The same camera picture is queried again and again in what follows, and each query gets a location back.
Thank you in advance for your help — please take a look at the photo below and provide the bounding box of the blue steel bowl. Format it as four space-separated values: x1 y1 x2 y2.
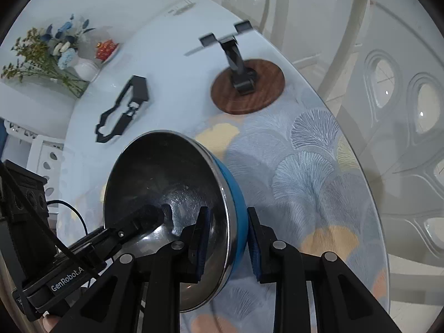
103 130 248 312

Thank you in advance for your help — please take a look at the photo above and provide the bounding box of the person's left hand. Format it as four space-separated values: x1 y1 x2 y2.
41 314 61 332

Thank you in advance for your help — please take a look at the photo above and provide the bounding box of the white flower vase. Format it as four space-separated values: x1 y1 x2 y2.
73 57 100 82

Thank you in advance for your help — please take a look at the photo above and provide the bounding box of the scallop patterned placemat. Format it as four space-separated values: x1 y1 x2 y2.
59 85 388 333

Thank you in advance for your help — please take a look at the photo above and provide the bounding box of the white chair near right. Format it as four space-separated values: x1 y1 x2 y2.
315 0 443 266

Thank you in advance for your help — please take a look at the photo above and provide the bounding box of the white chair far left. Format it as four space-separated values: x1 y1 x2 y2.
1 120 65 201

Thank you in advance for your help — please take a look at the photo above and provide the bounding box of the glass vase with greenery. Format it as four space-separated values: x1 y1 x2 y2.
1 22 87 98

